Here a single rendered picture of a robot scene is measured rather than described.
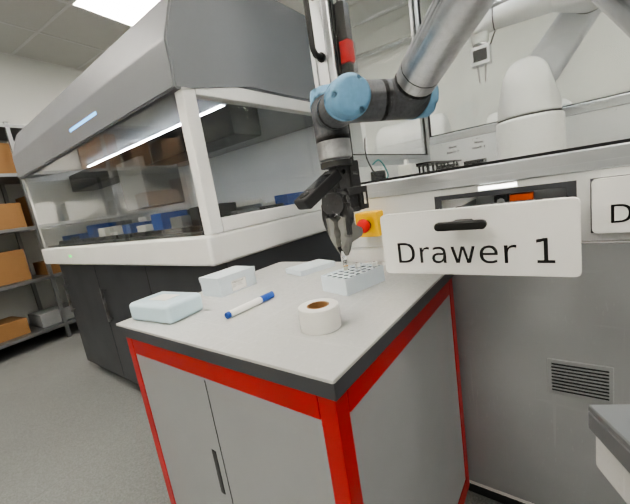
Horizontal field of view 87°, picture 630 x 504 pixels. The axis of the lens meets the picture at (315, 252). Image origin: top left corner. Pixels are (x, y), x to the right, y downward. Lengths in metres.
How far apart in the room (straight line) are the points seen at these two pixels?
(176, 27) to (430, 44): 0.86
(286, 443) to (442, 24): 0.66
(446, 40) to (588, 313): 0.65
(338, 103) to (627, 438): 0.55
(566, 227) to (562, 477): 0.77
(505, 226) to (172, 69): 1.00
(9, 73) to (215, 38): 3.65
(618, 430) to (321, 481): 0.38
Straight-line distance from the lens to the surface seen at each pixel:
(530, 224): 0.57
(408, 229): 0.61
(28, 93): 4.83
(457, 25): 0.59
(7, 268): 3.95
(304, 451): 0.57
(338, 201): 0.73
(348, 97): 0.64
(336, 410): 0.48
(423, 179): 0.94
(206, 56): 1.31
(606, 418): 0.36
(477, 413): 1.14
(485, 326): 1.00
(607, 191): 0.88
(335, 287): 0.74
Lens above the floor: 0.99
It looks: 10 degrees down
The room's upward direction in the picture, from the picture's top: 9 degrees counter-clockwise
